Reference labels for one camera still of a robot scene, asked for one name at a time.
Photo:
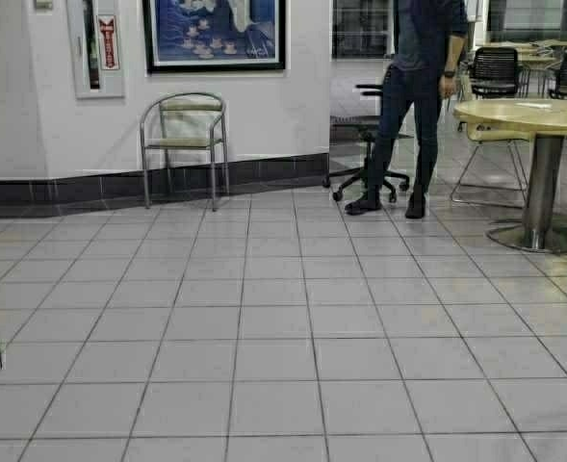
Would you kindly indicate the black swivel office chair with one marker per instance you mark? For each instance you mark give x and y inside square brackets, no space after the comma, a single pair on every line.
[361,129]

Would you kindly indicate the yellow chair at round table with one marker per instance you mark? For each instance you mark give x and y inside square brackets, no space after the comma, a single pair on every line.
[480,135]

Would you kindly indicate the person in dark clothes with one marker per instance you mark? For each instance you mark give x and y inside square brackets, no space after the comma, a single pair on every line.
[429,37]

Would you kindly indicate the black mesh chair left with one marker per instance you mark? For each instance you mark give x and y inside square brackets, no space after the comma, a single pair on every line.
[494,72]

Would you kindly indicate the metal frame cushioned chair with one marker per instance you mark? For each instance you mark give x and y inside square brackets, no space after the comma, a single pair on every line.
[185,121]

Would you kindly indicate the framed blue wall poster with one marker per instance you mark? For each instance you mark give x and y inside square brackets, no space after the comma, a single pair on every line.
[214,36]

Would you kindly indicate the fire extinguisher wall cabinet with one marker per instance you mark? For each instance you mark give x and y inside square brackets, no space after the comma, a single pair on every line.
[94,32]

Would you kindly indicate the round wooden pedestal table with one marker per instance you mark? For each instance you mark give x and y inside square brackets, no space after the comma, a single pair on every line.
[545,121]

